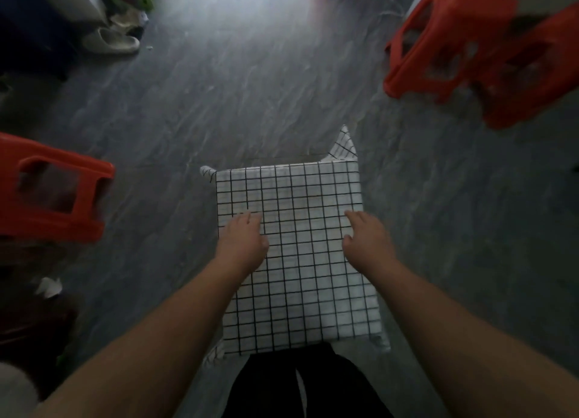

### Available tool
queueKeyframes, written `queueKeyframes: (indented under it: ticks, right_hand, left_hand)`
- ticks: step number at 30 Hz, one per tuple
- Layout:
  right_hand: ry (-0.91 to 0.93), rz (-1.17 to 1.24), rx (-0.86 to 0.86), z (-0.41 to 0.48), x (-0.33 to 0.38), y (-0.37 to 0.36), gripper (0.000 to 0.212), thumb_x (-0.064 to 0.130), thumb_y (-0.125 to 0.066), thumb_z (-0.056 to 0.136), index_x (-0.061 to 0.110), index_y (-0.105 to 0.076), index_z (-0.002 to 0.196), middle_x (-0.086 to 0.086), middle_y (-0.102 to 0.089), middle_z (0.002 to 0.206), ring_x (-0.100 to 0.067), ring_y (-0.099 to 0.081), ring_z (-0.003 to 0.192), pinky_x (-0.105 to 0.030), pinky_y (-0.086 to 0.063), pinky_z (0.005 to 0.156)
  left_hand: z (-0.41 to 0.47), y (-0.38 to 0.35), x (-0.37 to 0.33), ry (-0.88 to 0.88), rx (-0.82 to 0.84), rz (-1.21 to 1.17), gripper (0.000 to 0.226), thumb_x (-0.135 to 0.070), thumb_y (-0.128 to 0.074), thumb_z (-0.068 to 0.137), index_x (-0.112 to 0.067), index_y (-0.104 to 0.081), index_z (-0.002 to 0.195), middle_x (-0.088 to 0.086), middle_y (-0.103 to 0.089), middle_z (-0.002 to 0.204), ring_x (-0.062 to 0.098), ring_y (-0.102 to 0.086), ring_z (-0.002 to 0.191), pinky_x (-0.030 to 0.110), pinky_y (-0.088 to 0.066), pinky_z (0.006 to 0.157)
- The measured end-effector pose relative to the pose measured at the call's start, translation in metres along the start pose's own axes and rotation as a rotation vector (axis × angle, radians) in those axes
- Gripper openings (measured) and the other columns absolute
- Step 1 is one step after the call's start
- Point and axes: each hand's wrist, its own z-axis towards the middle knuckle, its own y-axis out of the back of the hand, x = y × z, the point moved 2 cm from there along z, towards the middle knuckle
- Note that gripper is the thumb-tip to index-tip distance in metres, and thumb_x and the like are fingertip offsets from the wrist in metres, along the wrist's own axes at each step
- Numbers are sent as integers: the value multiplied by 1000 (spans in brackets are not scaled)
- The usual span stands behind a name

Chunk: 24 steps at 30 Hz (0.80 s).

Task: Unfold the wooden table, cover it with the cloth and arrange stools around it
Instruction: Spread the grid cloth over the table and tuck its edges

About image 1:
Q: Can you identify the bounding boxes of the person's right hand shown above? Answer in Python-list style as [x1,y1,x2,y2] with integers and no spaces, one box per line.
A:
[341,210,400,275]

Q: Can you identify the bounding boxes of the person's left hand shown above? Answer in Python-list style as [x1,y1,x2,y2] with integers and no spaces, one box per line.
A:
[214,212,271,277]

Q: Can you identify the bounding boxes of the white slipper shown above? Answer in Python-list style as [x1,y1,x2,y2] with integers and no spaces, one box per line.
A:
[110,10,148,30]
[81,27,141,55]

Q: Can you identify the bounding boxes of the white round object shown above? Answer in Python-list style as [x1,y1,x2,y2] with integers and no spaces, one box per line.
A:
[0,363,40,418]

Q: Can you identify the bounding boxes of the person's right forearm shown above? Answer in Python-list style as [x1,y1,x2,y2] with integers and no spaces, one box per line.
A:
[363,258,579,418]

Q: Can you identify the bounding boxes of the black trousers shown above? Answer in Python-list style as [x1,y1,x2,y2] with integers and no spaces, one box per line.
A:
[221,343,395,418]

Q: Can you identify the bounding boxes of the person's left forearm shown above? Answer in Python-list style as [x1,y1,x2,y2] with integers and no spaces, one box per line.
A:
[26,259,255,418]

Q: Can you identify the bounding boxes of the crumpled white paper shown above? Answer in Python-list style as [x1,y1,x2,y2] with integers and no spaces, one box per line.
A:
[35,277,63,299]

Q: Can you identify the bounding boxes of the dark red object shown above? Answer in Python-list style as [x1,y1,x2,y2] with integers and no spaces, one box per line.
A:
[0,291,80,389]

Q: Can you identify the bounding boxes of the white black-checked cloth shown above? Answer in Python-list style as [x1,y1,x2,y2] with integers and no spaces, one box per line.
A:
[200,125,391,367]

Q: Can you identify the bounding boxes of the orange plastic stool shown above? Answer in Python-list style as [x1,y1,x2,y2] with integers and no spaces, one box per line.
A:
[0,131,116,245]
[383,0,521,105]
[473,2,579,130]

